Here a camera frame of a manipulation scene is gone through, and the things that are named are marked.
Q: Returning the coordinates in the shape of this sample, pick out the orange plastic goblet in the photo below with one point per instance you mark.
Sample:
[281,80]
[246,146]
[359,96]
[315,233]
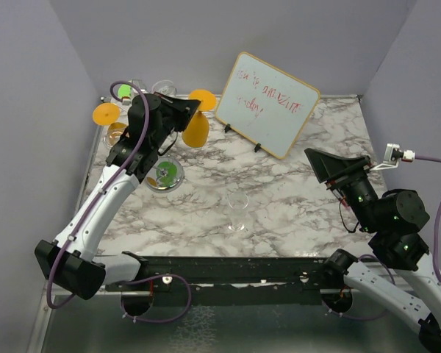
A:
[197,131]
[107,114]

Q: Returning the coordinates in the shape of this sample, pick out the green plastic wine glass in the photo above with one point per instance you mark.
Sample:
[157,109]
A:
[124,91]

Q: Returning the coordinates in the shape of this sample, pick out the black aluminium table frame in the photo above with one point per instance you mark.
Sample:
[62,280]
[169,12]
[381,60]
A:
[143,282]

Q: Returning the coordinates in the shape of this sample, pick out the orange plastic goblet front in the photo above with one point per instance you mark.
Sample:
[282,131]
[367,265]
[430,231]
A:
[197,131]

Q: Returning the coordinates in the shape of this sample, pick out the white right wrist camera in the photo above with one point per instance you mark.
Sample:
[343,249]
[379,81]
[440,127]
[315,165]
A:
[393,155]

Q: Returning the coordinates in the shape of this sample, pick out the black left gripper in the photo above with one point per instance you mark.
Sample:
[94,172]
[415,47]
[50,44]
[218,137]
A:
[184,109]

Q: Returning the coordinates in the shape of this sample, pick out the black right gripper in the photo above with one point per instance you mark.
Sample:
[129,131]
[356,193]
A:
[325,165]

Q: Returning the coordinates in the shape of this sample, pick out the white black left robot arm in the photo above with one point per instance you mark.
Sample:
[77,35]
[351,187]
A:
[110,191]

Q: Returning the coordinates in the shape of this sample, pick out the chrome wine glass rack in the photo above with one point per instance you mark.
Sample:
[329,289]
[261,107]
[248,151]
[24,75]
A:
[161,173]

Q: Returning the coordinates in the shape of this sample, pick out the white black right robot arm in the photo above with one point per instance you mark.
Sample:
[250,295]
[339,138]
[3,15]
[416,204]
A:
[394,220]

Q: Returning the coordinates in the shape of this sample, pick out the clear wine glass front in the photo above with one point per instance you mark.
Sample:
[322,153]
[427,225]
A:
[238,203]

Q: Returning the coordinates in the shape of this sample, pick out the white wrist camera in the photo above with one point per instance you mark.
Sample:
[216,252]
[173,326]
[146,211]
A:
[139,83]
[393,155]

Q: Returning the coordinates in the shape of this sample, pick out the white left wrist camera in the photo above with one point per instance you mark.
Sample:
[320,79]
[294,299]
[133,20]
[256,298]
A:
[139,83]

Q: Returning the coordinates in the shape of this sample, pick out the yellow framed whiteboard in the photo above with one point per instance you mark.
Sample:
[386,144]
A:
[266,105]

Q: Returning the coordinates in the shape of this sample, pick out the clear wine glass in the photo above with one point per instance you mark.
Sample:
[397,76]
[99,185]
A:
[111,138]
[165,87]
[238,203]

